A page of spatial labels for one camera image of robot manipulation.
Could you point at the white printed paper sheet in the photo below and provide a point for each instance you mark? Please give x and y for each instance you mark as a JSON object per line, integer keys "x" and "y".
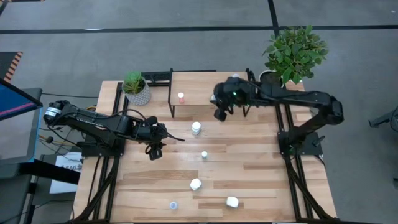
{"x": 62, "y": 183}

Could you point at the black monitor stand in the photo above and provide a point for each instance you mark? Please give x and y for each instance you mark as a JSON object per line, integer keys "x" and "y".
{"x": 46, "y": 172}

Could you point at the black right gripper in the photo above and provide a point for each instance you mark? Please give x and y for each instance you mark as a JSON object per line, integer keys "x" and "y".
{"x": 236, "y": 93}

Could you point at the orange black striped mat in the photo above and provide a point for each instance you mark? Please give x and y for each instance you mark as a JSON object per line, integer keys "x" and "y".
{"x": 14, "y": 65}

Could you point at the white melatonin bottle blue label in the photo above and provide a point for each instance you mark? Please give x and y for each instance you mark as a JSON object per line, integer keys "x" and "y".
{"x": 195, "y": 184}
{"x": 232, "y": 202}
{"x": 196, "y": 127}

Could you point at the teal vial white cap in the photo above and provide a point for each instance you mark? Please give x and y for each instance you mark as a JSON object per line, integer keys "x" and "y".
{"x": 204, "y": 154}

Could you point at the wooden shelf black metal frame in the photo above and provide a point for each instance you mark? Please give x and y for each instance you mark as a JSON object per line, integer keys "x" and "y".
{"x": 192, "y": 87}

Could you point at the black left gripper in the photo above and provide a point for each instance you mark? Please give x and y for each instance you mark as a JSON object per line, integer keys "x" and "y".
{"x": 143, "y": 132}

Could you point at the succulent in triangle-patterned pot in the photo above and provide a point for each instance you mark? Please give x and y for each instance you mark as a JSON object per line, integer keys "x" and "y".
{"x": 136, "y": 90}

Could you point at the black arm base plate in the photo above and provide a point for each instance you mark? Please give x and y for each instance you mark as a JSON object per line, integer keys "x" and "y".
{"x": 93, "y": 151}
{"x": 308, "y": 146}

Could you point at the black aluminium frame rail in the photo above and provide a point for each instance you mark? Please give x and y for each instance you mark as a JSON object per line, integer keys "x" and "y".
{"x": 105, "y": 186}
{"x": 293, "y": 186}

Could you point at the monitor with blue screen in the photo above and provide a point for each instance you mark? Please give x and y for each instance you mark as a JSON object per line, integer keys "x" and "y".
{"x": 15, "y": 102}

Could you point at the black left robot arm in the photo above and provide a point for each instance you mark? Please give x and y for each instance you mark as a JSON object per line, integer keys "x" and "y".
{"x": 93, "y": 123}

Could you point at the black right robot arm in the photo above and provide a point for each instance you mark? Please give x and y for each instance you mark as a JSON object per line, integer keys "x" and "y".
{"x": 311, "y": 98}

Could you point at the leafy plant in white pot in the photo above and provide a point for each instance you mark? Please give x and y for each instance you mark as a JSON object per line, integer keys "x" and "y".
{"x": 292, "y": 53}

